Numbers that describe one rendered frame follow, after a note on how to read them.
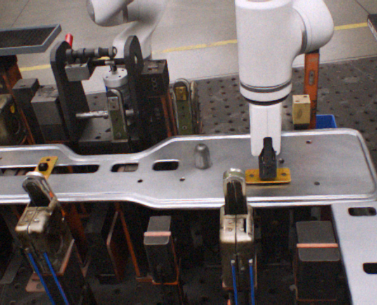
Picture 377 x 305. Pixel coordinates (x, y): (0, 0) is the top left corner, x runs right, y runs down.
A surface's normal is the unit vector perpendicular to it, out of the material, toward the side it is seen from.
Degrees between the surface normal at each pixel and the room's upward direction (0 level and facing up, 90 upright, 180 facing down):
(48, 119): 90
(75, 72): 90
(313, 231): 0
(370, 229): 0
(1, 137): 90
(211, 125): 0
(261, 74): 90
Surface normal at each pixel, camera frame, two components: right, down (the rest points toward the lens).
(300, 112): -0.09, 0.60
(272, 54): 0.13, 0.58
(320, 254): -0.11, -0.80
